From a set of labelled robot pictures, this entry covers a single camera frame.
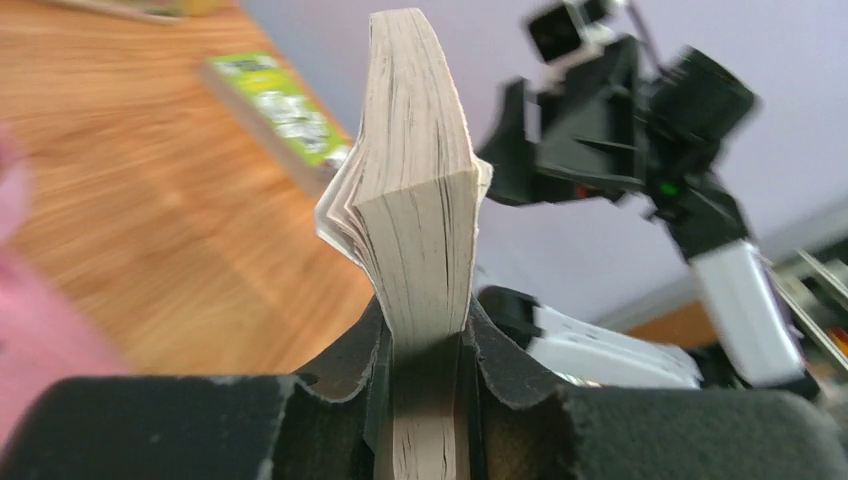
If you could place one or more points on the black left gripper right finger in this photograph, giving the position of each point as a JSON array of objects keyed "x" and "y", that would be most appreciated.
[{"x": 525, "y": 422}]

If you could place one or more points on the pink student backpack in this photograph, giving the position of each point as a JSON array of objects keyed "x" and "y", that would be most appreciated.
[{"x": 44, "y": 338}]

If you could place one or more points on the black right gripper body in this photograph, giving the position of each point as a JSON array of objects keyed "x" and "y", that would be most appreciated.
[{"x": 585, "y": 139}]

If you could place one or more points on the red comic book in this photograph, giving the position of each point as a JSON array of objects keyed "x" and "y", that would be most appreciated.
[{"x": 404, "y": 207}]

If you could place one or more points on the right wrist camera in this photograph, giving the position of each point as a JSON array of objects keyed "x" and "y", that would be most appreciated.
[{"x": 566, "y": 28}]

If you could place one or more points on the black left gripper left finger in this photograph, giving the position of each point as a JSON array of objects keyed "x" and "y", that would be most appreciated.
[{"x": 307, "y": 425}]

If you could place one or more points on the patterned serving tray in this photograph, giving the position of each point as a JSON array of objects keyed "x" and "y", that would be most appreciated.
[{"x": 159, "y": 12}]

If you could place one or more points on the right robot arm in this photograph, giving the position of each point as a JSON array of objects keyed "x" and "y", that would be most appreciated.
[{"x": 689, "y": 109}]

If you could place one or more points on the green comic book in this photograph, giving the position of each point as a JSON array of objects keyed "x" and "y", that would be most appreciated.
[{"x": 270, "y": 104}]

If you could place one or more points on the yellow mug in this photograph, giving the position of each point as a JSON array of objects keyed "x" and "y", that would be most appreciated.
[{"x": 200, "y": 8}]

